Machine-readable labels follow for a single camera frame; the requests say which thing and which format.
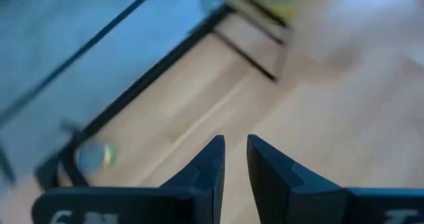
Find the short yellow green can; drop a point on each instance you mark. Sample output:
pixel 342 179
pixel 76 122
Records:
pixel 94 157

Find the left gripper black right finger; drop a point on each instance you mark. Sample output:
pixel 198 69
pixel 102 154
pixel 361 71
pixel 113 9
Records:
pixel 304 205

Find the black aluminium table frame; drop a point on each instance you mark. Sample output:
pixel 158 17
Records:
pixel 132 91

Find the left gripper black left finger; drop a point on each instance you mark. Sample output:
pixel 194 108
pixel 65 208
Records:
pixel 149 205

